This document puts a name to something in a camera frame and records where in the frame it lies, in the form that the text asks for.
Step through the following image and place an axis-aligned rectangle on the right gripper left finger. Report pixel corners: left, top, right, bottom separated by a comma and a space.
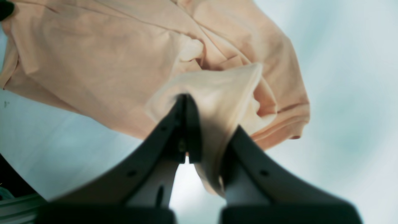
37, 95, 202, 224

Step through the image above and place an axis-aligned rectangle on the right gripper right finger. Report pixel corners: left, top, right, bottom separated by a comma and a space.
220, 127, 362, 224

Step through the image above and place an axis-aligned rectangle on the peach T-shirt with emoji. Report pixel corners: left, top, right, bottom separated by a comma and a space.
1, 0, 310, 197

